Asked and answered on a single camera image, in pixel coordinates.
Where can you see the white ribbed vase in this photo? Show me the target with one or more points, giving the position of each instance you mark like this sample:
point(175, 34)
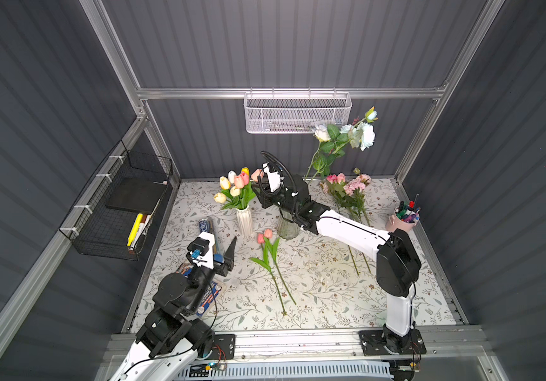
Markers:
point(245, 223)

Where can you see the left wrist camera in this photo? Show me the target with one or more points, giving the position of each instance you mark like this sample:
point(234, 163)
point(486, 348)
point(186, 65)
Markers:
point(199, 251)

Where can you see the floral patterned table mat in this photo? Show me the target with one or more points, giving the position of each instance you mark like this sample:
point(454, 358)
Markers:
point(318, 271)

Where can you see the black box in basket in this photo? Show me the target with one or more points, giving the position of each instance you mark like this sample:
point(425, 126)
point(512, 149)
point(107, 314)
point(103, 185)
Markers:
point(139, 196)

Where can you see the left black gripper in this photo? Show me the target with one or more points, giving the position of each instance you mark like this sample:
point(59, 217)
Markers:
point(220, 265)

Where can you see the white rose stem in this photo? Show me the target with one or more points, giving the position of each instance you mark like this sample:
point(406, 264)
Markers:
point(325, 154)

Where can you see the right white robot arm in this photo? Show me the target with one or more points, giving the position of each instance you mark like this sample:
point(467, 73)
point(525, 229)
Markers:
point(397, 264)

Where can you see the black wire wall basket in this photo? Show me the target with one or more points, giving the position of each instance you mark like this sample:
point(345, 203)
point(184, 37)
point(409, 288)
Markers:
point(115, 212)

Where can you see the yellow marker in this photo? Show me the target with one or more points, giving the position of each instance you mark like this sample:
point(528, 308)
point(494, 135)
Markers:
point(135, 229)

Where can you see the clear glass vase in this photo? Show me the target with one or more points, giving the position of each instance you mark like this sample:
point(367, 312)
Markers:
point(287, 229)

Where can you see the hot pink rose stem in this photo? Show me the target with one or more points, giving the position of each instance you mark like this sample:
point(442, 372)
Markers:
point(327, 186)

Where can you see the pink pen cup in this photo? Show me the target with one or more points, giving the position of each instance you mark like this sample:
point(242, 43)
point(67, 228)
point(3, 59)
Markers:
point(405, 217)

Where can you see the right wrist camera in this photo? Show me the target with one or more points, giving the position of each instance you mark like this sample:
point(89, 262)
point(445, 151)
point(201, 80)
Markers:
point(273, 176)

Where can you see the white wire mesh basket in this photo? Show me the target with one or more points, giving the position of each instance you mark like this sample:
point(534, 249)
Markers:
point(294, 112)

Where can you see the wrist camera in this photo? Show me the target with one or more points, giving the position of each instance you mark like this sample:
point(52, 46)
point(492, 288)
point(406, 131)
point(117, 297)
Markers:
point(199, 251)
point(273, 176)

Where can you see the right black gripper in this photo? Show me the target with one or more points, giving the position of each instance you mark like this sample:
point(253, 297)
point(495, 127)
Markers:
point(267, 193)

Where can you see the light blue flower stem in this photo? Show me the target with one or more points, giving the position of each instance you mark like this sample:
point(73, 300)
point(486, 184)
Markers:
point(358, 135)

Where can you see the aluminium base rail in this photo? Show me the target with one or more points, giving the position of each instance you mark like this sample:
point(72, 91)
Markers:
point(346, 344)

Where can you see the large pale pink peony stem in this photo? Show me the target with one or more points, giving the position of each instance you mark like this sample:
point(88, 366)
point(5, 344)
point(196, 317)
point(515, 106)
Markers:
point(353, 261)

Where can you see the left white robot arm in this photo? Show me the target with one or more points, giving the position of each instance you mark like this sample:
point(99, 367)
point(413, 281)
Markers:
point(173, 337)

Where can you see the pale pink rose stem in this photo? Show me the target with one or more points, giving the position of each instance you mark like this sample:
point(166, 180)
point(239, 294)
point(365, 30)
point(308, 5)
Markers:
point(343, 194)

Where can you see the pink carnation stem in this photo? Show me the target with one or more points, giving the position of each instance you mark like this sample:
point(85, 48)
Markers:
point(355, 218)

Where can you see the pink and yellow tulip bunch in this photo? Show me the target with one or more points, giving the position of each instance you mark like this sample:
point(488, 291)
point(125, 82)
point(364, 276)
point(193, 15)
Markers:
point(235, 190)

